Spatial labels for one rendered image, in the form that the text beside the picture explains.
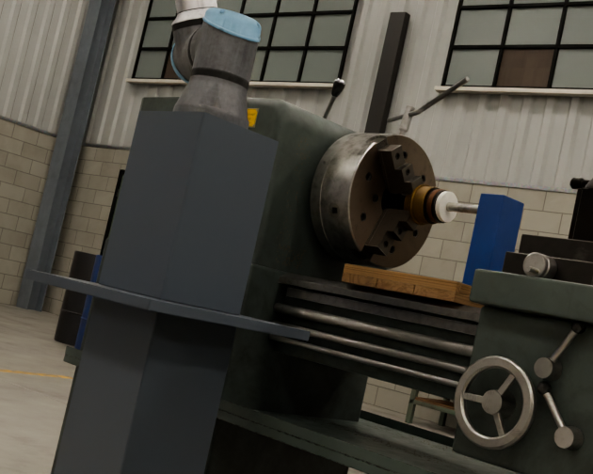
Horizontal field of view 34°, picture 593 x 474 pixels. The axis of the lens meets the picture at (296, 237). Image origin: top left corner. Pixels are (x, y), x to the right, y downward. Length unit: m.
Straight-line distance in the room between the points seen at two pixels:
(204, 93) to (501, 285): 0.66
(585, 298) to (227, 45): 0.82
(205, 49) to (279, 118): 0.38
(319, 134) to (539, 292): 0.84
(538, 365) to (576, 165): 7.91
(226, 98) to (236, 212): 0.22
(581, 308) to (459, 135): 8.60
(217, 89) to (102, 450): 0.70
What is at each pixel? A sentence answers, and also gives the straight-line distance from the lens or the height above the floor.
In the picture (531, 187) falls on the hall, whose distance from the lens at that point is 9.56.
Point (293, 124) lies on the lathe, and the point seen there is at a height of 1.20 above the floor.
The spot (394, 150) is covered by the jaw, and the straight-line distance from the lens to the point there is 2.20.
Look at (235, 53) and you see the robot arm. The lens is 1.90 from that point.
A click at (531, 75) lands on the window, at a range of 9.95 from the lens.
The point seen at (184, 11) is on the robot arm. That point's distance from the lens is 2.06.
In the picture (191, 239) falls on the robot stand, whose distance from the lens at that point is 1.78.
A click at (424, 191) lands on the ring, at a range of 2.18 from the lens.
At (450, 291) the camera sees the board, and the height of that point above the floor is 0.88.
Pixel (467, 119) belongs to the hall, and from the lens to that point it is 10.19.
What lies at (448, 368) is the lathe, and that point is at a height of 0.74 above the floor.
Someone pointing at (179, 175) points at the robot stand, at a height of 0.98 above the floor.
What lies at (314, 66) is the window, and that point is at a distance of 11.52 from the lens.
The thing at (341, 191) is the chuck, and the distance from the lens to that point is 2.17.
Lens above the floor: 0.79
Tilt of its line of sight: 4 degrees up
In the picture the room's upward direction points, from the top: 13 degrees clockwise
